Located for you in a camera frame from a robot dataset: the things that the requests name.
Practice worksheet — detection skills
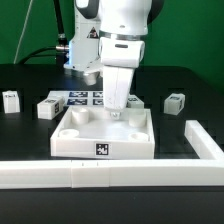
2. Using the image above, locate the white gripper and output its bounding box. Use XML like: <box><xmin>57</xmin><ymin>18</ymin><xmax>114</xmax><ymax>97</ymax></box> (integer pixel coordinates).
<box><xmin>99</xmin><ymin>37</ymin><xmax>145</xmax><ymax>120</ymax></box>

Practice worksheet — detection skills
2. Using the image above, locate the white square tabletop part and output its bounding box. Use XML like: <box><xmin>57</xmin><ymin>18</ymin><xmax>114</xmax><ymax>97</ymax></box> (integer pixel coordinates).
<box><xmin>50</xmin><ymin>106</ymin><xmax>155</xmax><ymax>159</ymax></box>

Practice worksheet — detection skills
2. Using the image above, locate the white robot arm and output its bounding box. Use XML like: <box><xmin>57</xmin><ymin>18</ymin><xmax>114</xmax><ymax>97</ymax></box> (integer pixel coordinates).
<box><xmin>64</xmin><ymin>0</ymin><xmax>165</xmax><ymax>118</ymax></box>

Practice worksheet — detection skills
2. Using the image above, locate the AprilTag marker sheet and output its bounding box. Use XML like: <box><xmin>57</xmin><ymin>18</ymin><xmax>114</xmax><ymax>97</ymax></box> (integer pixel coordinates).
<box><xmin>48</xmin><ymin>91</ymin><xmax>103</xmax><ymax>106</ymax></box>

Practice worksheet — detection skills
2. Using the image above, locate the white L-shaped obstacle fence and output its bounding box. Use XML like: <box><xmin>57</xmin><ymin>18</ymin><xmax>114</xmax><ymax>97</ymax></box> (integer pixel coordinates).
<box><xmin>0</xmin><ymin>120</ymin><xmax>224</xmax><ymax>189</ymax></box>

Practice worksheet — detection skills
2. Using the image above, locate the black cable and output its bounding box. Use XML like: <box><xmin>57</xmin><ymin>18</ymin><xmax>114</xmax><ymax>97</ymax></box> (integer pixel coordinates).
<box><xmin>18</xmin><ymin>0</ymin><xmax>69</xmax><ymax>65</ymax></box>

